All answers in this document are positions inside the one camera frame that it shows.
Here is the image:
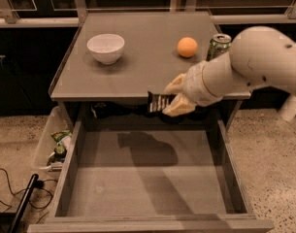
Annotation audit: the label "black rxbar chocolate bar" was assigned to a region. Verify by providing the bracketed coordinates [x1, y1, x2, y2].
[148, 92, 175, 113]

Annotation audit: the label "white railing frame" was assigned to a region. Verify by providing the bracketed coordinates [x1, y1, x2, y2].
[0, 0, 296, 27]

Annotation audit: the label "green snack bag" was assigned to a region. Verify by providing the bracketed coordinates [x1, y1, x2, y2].
[50, 130, 72, 143]

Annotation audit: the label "green soda can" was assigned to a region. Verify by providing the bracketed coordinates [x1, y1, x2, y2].
[206, 33, 232, 61]

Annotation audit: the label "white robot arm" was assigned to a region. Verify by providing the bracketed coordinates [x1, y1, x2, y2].
[162, 26, 296, 121]

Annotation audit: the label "dark items inside cabinet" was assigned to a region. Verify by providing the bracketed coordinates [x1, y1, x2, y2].
[90, 101, 209, 124]

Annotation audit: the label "white ceramic bowl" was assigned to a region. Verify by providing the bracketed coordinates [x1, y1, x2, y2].
[86, 34, 125, 65]

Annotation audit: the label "black cable on floor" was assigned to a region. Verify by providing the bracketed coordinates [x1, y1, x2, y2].
[0, 168, 59, 225]

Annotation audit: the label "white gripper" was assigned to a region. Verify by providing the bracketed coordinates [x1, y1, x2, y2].
[162, 61, 222, 117]

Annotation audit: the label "orange fruit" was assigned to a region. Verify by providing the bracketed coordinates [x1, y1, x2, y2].
[177, 37, 198, 58]

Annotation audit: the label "grey counter cabinet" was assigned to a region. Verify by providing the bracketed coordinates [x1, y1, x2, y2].
[48, 11, 254, 132]

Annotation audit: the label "clear plastic bin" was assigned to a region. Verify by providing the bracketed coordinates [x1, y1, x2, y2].
[31, 107, 67, 180]

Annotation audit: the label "black bar on floor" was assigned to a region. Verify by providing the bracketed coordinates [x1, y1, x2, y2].
[7, 174, 39, 233]

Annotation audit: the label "grey open top drawer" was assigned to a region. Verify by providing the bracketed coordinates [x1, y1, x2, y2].
[28, 120, 274, 233]

